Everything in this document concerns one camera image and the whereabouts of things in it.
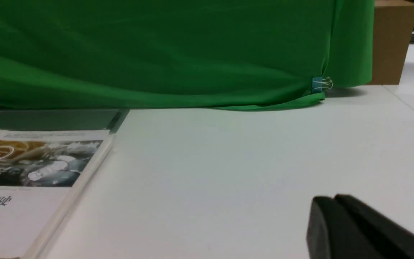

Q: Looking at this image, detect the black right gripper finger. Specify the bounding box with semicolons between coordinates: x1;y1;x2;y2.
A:
306;194;414;259

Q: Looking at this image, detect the blue binder clip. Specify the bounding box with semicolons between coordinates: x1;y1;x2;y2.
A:
311;77;334;94

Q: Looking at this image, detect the green backdrop cloth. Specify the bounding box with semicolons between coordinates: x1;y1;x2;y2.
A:
0;0;374;111

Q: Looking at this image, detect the brown cardboard box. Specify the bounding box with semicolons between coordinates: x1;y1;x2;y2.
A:
368;0;414;85

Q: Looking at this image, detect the top white book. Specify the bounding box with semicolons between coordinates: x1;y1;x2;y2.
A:
0;129;114;259

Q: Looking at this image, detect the metal desk cable tray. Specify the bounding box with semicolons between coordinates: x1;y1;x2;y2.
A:
0;109;129;133

